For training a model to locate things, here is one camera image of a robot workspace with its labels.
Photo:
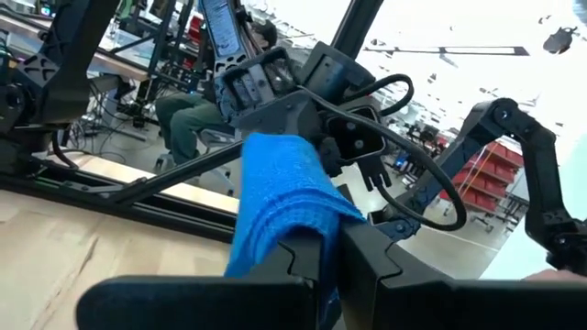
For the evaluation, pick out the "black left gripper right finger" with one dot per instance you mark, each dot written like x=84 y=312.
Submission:
x=413 y=302

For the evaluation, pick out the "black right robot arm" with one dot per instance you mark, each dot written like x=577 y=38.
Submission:
x=536 y=151

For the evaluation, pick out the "blue elastic bandage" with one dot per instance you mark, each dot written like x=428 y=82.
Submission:
x=284 y=183

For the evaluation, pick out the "grey office chair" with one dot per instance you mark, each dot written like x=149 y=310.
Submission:
x=213 y=137

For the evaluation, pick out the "person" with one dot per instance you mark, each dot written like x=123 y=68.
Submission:
x=183 y=119

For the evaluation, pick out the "black ceiling fixture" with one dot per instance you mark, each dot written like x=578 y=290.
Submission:
x=559 y=41

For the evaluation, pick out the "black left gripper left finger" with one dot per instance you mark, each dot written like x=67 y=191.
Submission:
x=206 y=302

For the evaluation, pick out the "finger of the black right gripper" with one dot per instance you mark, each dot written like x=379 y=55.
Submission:
x=266 y=105
x=355 y=135

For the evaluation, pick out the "red storage bin shelf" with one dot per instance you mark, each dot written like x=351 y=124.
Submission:
x=486 y=183

